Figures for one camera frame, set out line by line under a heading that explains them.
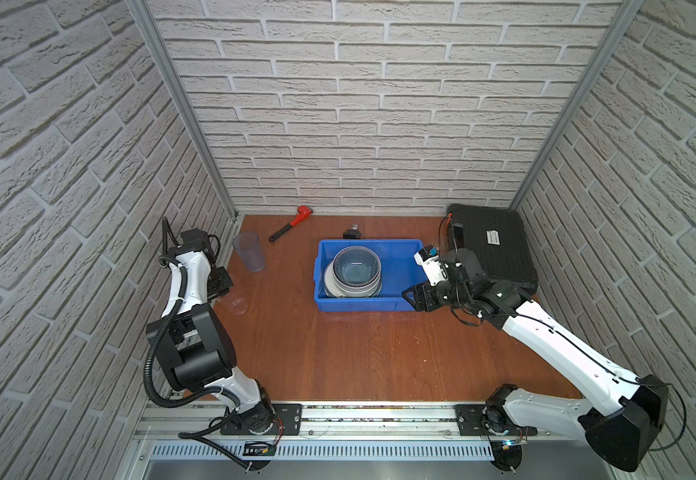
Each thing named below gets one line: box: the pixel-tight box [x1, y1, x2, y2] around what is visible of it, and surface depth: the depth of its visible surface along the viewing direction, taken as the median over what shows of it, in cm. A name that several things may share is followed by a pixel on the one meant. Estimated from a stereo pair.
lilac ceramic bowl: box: [332, 267, 383, 298], surface depth 92 cm
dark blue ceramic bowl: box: [333, 245, 382, 289], surface depth 93 cm
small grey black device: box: [342, 224, 363, 239], surface depth 116 cm
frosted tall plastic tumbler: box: [232, 232, 266, 273], surface depth 104 cm
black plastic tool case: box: [447, 203, 539, 288], surface depth 107 cm
